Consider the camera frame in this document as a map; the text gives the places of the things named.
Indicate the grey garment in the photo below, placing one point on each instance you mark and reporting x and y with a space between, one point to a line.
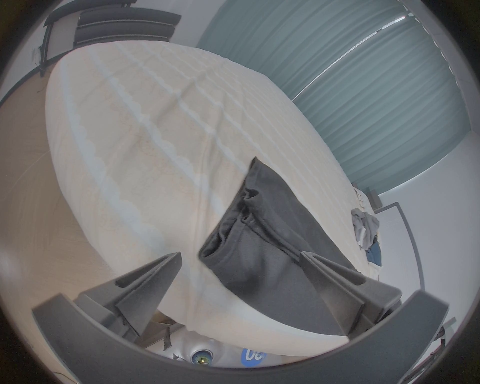
365 225

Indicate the grey bedside table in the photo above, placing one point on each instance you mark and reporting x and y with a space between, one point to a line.
375 198

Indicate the bed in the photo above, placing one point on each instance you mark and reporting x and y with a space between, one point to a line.
168 150

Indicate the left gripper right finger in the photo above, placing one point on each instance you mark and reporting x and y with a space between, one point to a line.
345 292

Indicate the dark blue garment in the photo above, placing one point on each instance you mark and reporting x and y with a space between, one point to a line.
375 255

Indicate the white printed pillow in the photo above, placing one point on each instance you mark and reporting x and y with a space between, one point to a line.
362 198

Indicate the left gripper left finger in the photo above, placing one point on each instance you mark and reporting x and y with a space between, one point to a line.
144 296

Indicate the black T-shirt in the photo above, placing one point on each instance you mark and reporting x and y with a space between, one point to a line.
270 255

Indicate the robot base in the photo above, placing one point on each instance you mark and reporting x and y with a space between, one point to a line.
210 352

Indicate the blue-green curtain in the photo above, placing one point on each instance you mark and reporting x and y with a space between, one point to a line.
292 45
393 120

